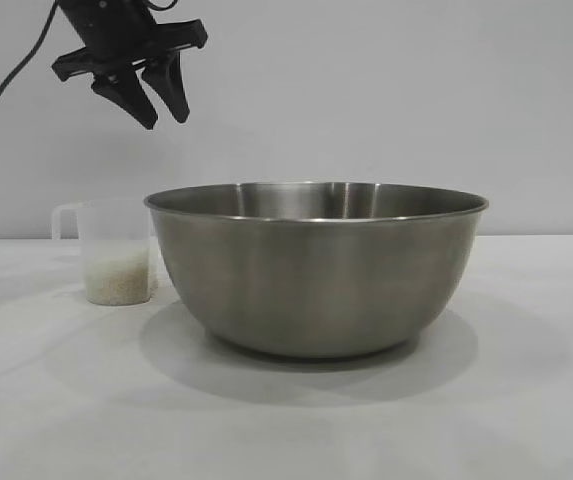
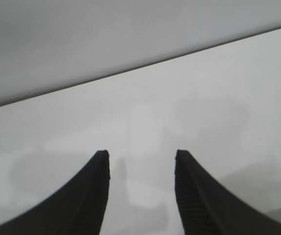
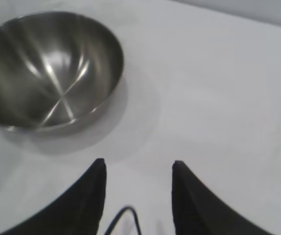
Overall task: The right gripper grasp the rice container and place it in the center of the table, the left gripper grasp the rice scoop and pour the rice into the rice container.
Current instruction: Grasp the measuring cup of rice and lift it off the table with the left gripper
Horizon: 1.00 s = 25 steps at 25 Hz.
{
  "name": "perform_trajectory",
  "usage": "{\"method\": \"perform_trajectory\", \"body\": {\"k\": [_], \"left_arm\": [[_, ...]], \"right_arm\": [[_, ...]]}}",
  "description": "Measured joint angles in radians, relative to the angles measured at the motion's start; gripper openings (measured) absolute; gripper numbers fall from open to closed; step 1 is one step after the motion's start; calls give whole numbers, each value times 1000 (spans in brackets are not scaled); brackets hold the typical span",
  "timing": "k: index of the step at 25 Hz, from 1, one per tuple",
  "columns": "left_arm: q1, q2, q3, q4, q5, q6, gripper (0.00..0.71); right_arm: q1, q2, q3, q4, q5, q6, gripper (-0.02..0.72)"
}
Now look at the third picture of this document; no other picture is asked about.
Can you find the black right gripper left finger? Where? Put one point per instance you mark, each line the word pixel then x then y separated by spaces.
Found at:
pixel 81 210

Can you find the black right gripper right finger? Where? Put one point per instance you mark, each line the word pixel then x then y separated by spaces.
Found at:
pixel 194 210

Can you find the large stainless steel bowl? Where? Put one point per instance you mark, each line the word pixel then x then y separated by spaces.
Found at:
pixel 44 73

